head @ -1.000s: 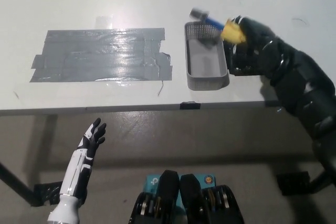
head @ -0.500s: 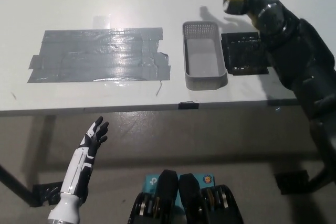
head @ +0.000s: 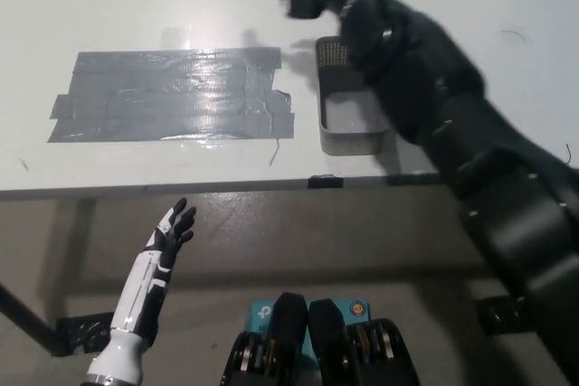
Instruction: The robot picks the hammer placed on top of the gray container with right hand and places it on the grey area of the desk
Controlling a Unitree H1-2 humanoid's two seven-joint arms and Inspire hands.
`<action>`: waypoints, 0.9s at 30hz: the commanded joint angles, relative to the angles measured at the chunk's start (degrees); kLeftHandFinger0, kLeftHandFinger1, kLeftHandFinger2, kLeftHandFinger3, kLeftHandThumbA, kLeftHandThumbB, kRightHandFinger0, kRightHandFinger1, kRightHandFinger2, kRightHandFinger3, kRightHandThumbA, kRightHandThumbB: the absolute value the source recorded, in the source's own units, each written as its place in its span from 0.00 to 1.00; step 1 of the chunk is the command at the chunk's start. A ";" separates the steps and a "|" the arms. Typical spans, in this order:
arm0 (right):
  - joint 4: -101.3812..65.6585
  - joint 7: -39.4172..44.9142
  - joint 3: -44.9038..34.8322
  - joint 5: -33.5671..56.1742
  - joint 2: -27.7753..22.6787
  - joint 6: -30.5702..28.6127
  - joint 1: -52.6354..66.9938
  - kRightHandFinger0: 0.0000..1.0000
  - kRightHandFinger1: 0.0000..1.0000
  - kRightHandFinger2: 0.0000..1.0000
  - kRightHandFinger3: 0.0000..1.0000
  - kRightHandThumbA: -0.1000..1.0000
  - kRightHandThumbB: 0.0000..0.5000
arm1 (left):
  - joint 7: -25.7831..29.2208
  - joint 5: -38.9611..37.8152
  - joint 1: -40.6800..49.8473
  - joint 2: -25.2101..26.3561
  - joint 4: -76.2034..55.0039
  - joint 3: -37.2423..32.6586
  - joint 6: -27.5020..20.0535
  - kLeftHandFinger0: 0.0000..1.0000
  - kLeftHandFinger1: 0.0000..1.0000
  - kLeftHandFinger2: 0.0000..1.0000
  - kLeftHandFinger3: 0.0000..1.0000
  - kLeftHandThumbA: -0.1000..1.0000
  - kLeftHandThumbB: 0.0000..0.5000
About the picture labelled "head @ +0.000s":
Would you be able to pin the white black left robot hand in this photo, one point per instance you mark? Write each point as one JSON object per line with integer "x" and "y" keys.
{"x": 156, "y": 268}

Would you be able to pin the gray perforated plastic container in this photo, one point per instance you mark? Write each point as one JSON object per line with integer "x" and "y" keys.
{"x": 344, "y": 133}

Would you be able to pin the black table leg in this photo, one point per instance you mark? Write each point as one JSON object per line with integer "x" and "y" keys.
{"x": 25, "y": 318}

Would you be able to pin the clear tape piece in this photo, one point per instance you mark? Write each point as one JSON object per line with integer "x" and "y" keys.
{"x": 176, "y": 38}

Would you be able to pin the small black tape strip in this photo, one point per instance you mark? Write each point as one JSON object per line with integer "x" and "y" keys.
{"x": 325, "y": 181}

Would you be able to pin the gray duct tape patch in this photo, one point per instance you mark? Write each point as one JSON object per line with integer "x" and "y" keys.
{"x": 176, "y": 99}

